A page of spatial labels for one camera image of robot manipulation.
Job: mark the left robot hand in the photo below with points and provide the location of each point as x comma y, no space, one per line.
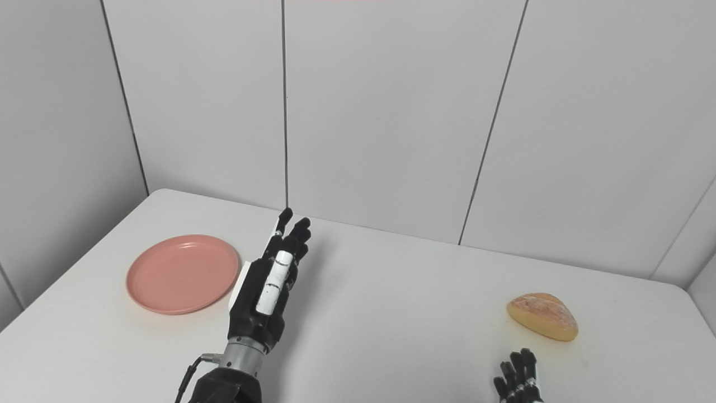
268,285

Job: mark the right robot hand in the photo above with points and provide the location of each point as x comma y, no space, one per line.
517,380

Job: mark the bread roll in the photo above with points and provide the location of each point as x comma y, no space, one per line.
542,315

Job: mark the pink plate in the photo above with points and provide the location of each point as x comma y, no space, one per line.
182,273

